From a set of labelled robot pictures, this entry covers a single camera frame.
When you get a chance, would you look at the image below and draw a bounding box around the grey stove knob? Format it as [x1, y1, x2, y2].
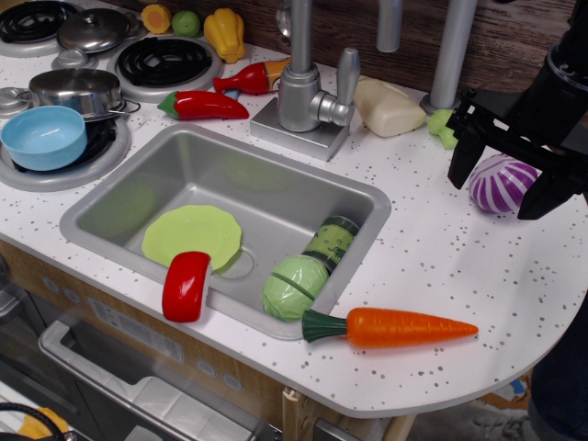
[0, 87, 31, 119]
[51, 49, 98, 70]

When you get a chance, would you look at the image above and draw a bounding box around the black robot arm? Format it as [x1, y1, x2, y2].
[447, 1, 587, 220]

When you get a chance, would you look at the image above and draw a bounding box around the silver oven door handle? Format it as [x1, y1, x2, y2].
[39, 321, 282, 440]

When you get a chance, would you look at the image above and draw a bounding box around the yellow toy bell pepper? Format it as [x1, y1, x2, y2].
[204, 7, 245, 63]

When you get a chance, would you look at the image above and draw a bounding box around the green toy broccoli piece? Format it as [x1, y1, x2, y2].
[427, 109, 458, 150]

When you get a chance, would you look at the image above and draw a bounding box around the red toy ketchup bottle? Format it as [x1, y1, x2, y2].
[213, 58, 290, 95]

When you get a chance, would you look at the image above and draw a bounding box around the yellow object bottom left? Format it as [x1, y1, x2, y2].
[17, 408, 69, 440]

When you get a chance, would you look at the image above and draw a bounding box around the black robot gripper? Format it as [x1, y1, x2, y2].
[447, 87, 587, 220]

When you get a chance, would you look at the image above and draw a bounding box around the silver toy faucet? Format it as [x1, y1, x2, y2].
[250, 1, 360, 161]

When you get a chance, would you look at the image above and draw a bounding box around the black stove burner back right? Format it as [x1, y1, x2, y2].
[107, 37, 223, 104]

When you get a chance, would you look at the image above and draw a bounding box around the stove burner front left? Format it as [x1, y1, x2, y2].
[1, 118, 131, 193]

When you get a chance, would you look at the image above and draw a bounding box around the red toy chili pepper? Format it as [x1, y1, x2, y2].
[157, 90, 249, 120]

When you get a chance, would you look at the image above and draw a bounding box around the steel toy pot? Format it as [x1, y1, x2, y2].
[17, 68, 141, 121]

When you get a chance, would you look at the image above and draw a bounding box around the grey hanging handle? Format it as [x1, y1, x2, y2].
[377, 0, 403, 53]

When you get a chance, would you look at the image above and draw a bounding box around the grey stove knob upper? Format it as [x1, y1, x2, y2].
[51, 49, 98, 70]

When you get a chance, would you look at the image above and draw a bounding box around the grey stove knob left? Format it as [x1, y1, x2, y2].
[0, 87, 31, 119]

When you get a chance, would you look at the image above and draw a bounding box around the grey vertical post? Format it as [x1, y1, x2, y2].
[420, 0, 478, 115]

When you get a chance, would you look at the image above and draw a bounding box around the orange toy pumpkin slice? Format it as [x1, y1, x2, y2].
[141, 4, 172, 35]

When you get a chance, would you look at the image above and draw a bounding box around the orange toy carrot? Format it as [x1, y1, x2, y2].
[301, 308, 479, 349]

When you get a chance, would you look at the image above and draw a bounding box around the green toy cabbage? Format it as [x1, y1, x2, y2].
[261, 254, 329, 322]

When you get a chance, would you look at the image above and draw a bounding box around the black stove burner back left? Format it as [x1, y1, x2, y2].
[1, 1, 83, 58]

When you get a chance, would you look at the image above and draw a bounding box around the grey toy sink basin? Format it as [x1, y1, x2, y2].
[60, 123, 391, 340]

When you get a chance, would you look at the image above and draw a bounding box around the green toy apple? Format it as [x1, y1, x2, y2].
[172, 10, 201, 37]

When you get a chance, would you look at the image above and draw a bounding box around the light blue toy bowl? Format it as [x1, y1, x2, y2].
[1, 106, 87, 172]

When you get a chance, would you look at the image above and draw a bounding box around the purple striped toy onion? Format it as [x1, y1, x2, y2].
[469, 153, 538, 213]

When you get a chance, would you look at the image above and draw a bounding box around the light green toy plate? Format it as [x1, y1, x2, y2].
[141, 205, 243, 270]

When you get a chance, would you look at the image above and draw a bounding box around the red and white toy sushi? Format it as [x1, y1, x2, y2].
[162, 251, 212, 322]

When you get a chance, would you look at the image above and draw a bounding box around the black stove burner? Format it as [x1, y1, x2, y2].
[107, 37, 223, 104]
[1, 1, 83, 58]

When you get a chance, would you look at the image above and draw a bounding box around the green labelled toy can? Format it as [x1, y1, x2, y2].
[302, 216, 359, 274]

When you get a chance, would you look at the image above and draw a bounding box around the cream toy bottle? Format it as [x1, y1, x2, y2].
[354, 75, 426, 138]

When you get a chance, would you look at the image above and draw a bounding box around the steel pot lid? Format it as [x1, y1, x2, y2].
[57, 8, 147, 54]

